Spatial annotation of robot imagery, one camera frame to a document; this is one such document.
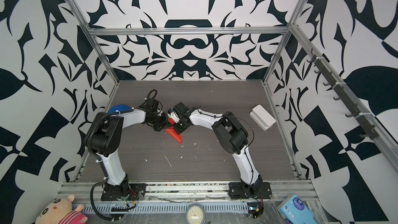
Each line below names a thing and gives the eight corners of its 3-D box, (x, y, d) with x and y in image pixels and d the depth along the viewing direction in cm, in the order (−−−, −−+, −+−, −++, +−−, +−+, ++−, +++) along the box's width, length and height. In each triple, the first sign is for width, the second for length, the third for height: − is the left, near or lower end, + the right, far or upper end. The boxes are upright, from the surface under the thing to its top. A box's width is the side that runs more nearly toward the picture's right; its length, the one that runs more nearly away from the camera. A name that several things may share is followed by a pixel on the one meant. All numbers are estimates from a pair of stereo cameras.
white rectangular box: (264, 132, 97) (268, 125, 90) (248, 115, 104) (251, 108, 98) (271, 127, 99) (276, 120, 93) (255, 111, 107) (259, 104, 100)
